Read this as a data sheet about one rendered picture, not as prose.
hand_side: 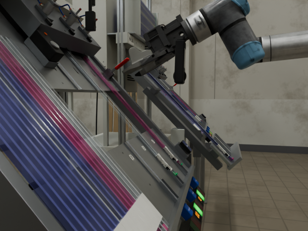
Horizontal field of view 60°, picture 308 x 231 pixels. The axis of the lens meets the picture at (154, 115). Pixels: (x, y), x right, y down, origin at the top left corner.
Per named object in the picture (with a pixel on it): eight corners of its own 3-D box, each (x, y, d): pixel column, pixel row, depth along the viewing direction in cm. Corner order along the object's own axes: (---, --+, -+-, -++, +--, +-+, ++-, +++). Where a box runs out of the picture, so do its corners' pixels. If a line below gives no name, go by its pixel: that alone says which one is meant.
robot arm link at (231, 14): (254, 9, 64) (237, -21, 65) (212, 33, 67) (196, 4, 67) (250, 19, 72) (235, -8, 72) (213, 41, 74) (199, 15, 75)
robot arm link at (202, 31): (211, 38, 74) (211, 31, 66) (197, 46, 75) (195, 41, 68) (199, 14, 75) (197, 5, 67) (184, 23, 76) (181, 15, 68)
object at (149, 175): (183, 172, 95) (189, 166, 94) (113, 334, 31) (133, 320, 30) (148, 132, 97) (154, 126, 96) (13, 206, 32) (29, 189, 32)
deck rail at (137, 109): (180, 177, 97) (193, 167, 96) (180, 179, 95) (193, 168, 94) (58, 37, 104) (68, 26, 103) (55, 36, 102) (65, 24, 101)
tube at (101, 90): (174, 176, 77) (177, 174, 76) (173, 178, 75) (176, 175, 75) (63, 49, 82) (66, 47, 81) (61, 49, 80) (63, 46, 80)
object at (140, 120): (179, 166, 87) (182, 163, 87) (178, 167, 86) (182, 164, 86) (81, 55, 92) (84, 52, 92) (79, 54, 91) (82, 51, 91)
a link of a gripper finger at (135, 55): (114, 57, 71) (144, 44, 73) (124, 76, 71) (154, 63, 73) (114, 52, 68) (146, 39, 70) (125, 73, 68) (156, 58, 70)
